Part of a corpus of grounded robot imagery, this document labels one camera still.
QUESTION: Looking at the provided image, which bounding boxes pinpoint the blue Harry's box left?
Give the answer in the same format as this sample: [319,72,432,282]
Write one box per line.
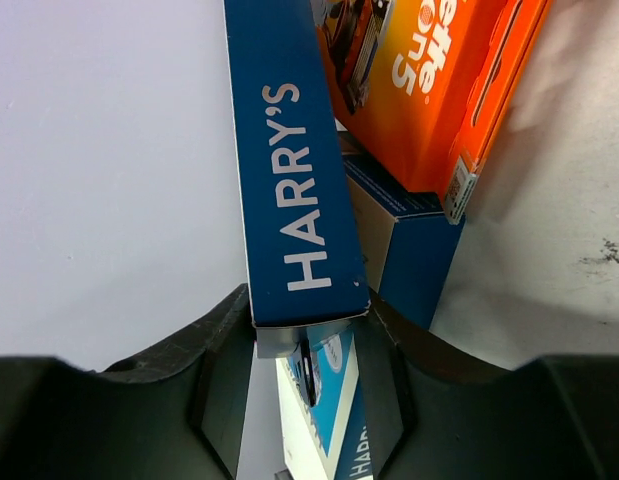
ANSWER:
[338,131,463,329]

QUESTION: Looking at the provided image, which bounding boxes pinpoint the blue Harry's razor box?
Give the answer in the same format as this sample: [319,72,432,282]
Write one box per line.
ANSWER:
[224,1,370,358]

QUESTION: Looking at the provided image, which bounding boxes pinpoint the orange Gillette Fusion box left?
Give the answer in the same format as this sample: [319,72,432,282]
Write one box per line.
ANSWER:
[311,0,550,224]

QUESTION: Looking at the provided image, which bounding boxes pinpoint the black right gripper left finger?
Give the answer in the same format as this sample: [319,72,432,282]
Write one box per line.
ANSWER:
[0,285,254,479]

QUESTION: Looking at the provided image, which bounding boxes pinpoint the blue Harry's box front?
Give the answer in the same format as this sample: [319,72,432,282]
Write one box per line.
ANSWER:
[276,330,373,480]

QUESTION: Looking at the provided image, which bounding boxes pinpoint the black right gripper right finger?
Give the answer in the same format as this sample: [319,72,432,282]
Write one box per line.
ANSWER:
[358,296,619,479]

